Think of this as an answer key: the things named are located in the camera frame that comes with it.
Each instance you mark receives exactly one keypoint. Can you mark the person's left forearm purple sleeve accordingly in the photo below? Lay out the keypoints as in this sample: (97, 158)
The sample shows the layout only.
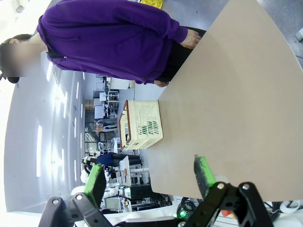
(175, 30)

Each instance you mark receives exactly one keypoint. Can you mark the yellow red emergency stop button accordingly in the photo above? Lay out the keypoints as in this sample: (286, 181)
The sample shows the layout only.
(227, 212)

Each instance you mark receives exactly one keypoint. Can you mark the person's right hand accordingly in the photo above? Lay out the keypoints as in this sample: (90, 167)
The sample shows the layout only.
(161, 83)

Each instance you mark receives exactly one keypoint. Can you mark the background person in grey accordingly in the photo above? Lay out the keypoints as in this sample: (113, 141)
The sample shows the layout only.
(103, 122)

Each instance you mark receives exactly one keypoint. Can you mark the black computer case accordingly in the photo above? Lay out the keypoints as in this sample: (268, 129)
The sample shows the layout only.
(142, 191)

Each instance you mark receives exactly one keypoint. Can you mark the background person in blue top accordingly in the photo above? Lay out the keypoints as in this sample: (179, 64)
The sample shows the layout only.
(111, 159)

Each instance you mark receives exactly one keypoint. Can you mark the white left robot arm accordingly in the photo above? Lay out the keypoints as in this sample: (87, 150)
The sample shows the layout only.
(142, 216)

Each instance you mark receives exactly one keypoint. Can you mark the person in purple sweater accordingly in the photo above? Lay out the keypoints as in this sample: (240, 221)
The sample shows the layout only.
(106, 35)

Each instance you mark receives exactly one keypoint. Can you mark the yellow cloth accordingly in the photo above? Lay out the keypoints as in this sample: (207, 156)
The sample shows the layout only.
(152, 2)

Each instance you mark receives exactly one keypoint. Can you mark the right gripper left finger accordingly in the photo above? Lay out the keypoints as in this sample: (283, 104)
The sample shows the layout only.
(97, 184)

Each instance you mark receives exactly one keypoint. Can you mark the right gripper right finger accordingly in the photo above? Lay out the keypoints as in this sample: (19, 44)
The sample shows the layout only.
(225, 201)

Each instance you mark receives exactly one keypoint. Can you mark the long ceiling light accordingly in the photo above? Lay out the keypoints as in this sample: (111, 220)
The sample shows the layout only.
(39, 151)
(62, 163)
(65, 101)

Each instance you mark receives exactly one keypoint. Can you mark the person's left hand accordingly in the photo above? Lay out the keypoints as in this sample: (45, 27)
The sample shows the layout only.
(193, 39)

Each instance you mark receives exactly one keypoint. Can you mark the person's right forearm purple sleeve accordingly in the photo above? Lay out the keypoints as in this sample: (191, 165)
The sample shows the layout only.
(146, 79)

